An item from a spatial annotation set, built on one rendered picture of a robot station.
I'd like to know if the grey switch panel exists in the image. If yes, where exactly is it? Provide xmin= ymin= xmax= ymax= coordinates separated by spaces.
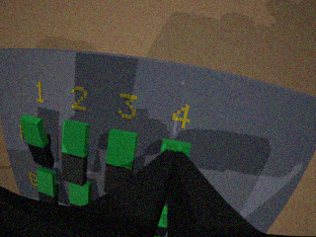
xmin=0 ymin=47 xmax=316 ymax=233

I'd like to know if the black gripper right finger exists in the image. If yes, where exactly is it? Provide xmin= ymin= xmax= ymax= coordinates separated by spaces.
xmin=167 ymin=151 xmax=305 ymax=237

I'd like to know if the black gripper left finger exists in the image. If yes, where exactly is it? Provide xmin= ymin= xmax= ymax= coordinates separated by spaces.
xmin=0 ymin=149 xmax=174 ymax=237

